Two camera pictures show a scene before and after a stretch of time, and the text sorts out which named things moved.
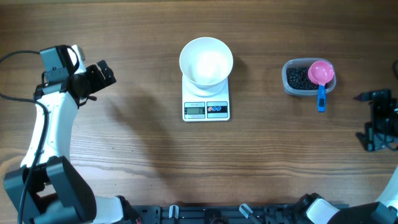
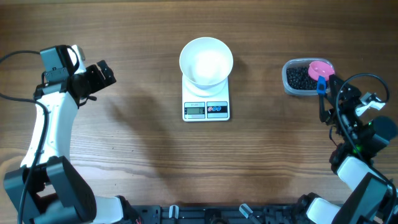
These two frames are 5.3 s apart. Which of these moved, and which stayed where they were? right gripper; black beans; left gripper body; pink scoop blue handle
Moved: right gripper
Stayed: pink scoop blue handle; left gripper body; black beans
